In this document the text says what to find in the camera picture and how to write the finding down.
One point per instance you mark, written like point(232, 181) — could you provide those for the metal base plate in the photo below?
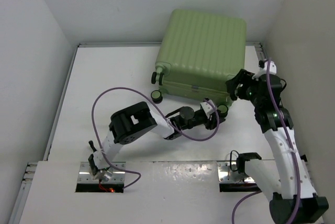
point(225, 174)
point(111, 176)

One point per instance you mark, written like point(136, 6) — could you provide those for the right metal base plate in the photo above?
point(225, 174)

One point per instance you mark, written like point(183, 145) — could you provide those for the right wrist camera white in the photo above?
point(264, 68)

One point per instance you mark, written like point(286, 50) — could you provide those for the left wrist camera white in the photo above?
point(208, 107)

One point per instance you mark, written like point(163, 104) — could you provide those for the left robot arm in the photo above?
point(131, 123)

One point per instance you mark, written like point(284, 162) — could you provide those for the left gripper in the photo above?
point(211, 124)

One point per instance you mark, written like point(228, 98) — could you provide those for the light green suitcase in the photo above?
point(198, 54)

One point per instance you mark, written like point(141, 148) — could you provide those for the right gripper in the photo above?
point(244, 77)

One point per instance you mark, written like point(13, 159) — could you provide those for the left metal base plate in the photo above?
point(111, 176)

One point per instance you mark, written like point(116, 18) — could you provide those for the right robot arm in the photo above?
point(291, 195)

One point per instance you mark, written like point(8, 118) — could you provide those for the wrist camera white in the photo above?
point(208, 107)
point(264, 68)

